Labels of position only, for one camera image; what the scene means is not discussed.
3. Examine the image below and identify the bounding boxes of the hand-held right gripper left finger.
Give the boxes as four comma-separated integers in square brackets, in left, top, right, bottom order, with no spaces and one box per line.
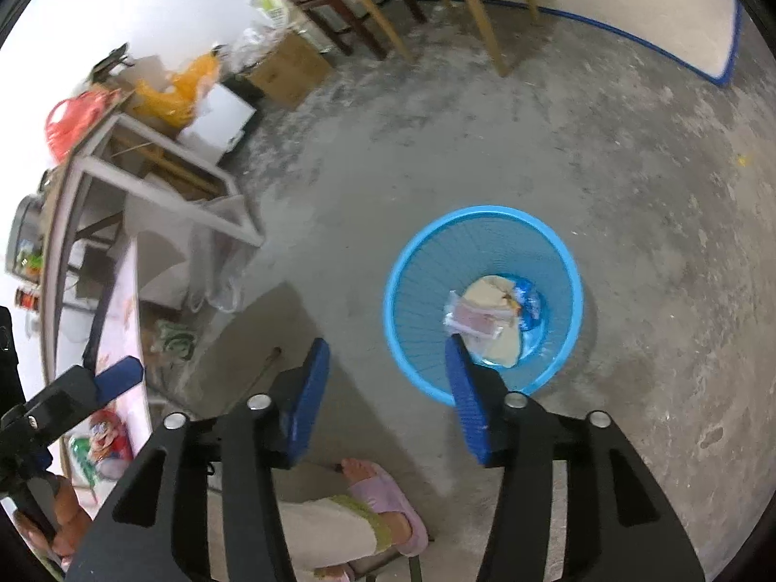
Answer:
[65,338,331,582]

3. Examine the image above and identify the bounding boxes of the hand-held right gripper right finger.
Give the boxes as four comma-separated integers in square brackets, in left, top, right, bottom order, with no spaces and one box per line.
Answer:
[444,335,707,582]

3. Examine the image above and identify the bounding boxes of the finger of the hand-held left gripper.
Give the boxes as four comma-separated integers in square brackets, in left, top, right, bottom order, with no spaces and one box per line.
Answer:
[21,356,146,437]

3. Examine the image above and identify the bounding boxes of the red snack bag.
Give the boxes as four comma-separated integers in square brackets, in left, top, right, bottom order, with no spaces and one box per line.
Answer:
[66,409,135,489]

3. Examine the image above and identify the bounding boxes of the clear bag of pink snacks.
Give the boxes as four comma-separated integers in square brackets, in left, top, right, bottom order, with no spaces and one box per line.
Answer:
[442,290,516,340]

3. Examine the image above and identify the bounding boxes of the blue wrapper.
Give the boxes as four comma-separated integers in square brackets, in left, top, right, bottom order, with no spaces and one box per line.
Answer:
[509,277,543,331]

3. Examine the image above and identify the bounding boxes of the blue plastic basket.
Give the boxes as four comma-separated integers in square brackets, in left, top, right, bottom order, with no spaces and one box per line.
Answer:
[383,206,584,407]

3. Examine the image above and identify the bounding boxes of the person's left hand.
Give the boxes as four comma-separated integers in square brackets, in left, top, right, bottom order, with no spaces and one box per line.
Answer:
[15,473,95,565]

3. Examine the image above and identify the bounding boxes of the green white packet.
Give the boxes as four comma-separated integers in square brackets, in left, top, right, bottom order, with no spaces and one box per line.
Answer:
[151,317,196,366]

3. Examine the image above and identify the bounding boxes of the cream round sheet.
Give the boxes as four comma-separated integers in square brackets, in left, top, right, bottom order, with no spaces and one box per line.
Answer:
[464,275,525,370]

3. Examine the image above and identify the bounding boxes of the glass bowl with lid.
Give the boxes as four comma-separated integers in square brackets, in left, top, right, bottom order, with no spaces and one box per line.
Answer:
[6,194,43,274]

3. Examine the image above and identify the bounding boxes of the grey wooden table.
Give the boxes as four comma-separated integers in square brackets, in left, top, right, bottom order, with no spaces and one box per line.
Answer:
[37,110,266,377]

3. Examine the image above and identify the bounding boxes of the red plastic bag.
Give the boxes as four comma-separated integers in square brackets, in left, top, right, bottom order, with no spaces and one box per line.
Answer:
[45,90,125,164]

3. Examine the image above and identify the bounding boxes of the white box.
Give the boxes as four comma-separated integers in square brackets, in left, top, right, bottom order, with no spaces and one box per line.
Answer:
[178,81,256,162]

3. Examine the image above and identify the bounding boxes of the yellow plastic bag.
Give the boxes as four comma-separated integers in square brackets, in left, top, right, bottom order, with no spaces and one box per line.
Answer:
[133,51,219,128]

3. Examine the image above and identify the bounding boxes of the cardboard box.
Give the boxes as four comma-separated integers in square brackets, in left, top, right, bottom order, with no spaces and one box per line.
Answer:
[248,30,334,110]

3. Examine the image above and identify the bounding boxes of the wooden chair dark seat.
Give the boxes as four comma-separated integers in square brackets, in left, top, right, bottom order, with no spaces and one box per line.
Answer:
[339,0,540,77]

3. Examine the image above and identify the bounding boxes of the crumpled clear plastic bag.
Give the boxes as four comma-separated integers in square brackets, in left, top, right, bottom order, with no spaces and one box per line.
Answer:
[227,21,286,74]

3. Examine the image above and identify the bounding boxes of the white bag green print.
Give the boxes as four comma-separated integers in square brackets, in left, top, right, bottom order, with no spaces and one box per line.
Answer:
[250,0,304,31]

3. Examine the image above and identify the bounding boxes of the white board blue edge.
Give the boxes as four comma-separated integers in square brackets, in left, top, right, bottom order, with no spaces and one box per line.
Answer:
[424,0,744,86]

